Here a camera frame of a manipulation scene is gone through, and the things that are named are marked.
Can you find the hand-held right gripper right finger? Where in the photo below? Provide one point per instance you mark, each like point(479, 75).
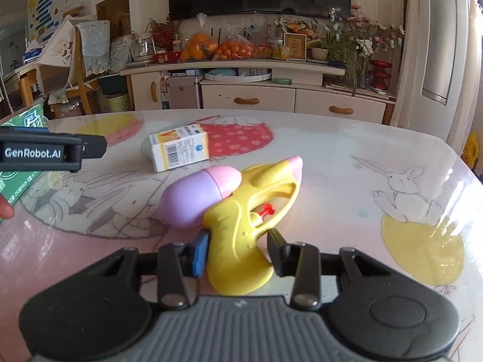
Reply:
point(281, 256)

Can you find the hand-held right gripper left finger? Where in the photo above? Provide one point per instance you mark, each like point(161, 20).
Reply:
point(200, 254)

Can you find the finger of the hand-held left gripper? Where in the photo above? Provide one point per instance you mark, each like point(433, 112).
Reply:
point(94, 147)

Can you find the green milk carton box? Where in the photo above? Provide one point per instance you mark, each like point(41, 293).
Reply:
point(26, 118)

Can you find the yellow pink water gun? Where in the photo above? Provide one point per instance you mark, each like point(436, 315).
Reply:
point(234, 241)

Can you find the person's left hand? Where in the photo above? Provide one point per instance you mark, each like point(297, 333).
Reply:
point(6, 209)

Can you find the green waste bin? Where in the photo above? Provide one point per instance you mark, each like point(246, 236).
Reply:
point(117, 102)

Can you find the wooden side table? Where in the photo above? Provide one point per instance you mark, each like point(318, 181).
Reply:
point(22, 79)

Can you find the orange white medicine box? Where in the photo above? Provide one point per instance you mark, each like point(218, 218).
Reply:
point(181, 151)

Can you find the white green certificate board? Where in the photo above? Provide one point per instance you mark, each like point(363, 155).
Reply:
point(120, 53)

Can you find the white cartoon cloth cover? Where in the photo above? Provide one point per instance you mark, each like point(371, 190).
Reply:
point(56, 56)

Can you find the blue tissue pack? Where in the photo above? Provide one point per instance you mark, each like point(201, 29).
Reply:
point(33, 54)

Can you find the pink metal case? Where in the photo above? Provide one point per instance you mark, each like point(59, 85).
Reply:
point(183, 92)

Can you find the glass kettle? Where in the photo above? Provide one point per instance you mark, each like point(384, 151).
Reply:
point(142, 49)

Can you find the red flat box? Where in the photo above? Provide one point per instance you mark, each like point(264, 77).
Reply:
point(168, 57)

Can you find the red berry branches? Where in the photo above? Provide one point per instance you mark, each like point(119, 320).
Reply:
point(162, 34)

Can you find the bag of large oranges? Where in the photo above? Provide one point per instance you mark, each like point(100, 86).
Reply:
point(198, 49)

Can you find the cream television cabinet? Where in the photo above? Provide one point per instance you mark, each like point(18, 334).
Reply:
point(264, 98)

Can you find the white round tray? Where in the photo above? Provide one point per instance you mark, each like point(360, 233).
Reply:
point(237, 74)

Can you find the bag of small tangerines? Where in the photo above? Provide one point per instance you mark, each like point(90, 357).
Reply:
point(234, 49)

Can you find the small green box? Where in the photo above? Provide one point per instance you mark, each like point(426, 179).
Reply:
point(282, 80)

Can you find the red candle stand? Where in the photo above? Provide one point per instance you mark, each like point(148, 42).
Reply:
point(379, 74)

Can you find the green potted plant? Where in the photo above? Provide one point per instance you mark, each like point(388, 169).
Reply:
point(339, 56)

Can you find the pink flower bouquet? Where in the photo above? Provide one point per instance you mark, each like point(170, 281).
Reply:
point(373, 34)

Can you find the white standing air conditioner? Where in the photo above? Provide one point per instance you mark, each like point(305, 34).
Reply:
point(434, 45)

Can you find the blue yellow wall poster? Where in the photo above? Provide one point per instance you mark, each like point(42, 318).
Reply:
point(49, 3)

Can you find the wooden picture frame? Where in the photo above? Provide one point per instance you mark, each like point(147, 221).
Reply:
point(294, 46)

